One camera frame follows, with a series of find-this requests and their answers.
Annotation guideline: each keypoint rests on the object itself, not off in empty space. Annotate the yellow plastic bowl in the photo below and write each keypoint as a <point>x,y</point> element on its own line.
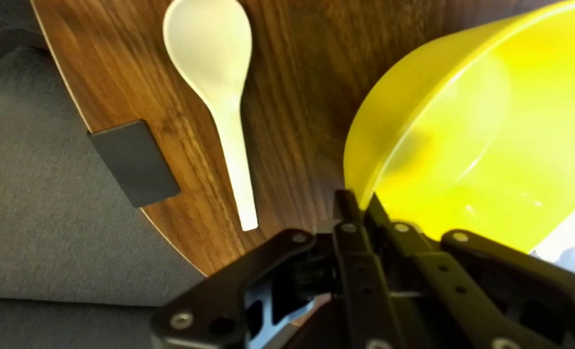
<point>477,131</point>

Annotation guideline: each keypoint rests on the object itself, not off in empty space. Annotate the white plastic spoon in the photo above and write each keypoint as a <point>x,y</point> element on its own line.
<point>209,44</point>

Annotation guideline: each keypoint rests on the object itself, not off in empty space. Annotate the dark grey sofa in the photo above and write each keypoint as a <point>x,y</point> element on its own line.
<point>80,267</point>

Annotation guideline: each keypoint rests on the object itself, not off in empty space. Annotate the black table clamp pad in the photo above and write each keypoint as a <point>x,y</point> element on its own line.
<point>136,164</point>

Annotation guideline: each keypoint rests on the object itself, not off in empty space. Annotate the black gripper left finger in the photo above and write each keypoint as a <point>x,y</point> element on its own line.
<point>370,313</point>

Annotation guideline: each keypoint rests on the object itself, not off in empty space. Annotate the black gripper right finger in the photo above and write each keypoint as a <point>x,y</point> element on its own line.
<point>475,315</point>

